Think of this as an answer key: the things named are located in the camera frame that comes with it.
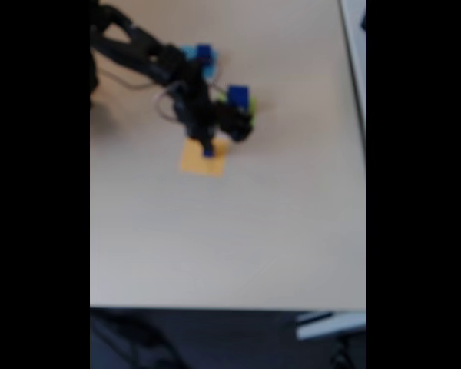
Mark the small blue cube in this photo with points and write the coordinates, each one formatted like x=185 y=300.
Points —
x=208 y=153

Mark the largest blue cube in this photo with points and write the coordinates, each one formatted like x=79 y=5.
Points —
x=238 y=96

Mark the medium blue cube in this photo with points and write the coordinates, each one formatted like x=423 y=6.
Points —
x=204 y=52

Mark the orange paper square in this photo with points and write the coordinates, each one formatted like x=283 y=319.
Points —
x=194 y=163

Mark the green paper square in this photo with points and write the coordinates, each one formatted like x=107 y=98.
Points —
x=253 y=111

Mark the blue paper square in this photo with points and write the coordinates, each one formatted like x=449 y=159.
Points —
x=188 y=52

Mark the dark blue object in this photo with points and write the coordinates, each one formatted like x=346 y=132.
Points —
x=363 y=19

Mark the white table foot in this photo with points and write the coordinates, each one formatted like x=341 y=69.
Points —
x=330 y=326

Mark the black camera box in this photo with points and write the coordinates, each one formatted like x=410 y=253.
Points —
x=234 y=121

